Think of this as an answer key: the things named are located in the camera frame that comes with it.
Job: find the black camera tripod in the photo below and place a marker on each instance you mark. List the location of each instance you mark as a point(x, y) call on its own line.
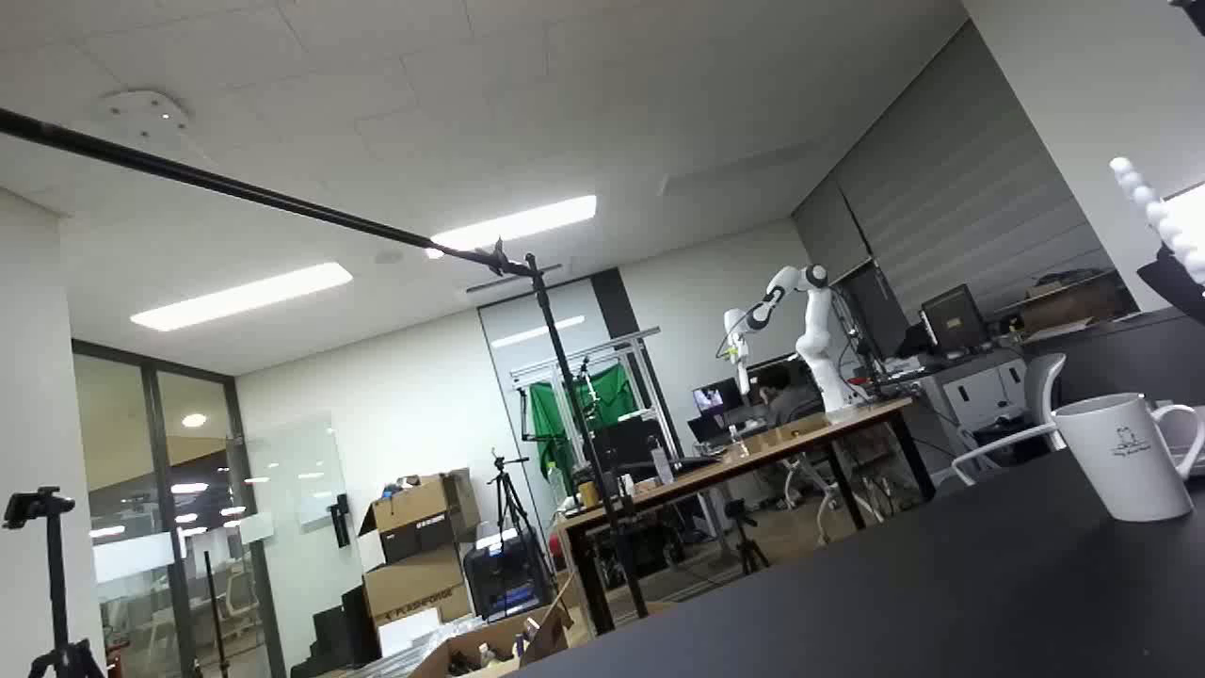
point(64, 656)

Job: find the white bottle brush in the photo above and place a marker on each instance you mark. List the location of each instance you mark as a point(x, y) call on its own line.
point(1177, 220)

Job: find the black boom pole stand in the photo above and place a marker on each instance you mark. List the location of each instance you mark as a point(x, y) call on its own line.
point(134, 160)

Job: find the white office chair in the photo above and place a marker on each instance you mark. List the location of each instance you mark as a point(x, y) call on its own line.
point(1024, 433)

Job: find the green cloth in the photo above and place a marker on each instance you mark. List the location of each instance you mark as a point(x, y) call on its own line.
point(604, 398)

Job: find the wooden work table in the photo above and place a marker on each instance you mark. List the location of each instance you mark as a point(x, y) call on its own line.
point(773, 446)

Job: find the stacked cardboard boxes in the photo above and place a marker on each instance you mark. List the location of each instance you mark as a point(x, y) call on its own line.
point(423, 526)

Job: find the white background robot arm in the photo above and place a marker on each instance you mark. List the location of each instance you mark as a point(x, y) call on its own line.
point(810, 348)

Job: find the computer monitor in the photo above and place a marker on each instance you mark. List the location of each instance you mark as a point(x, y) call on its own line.
point(953, 322)

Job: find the white ceramic mug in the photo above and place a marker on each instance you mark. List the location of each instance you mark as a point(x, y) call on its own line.
point(1133, 453)

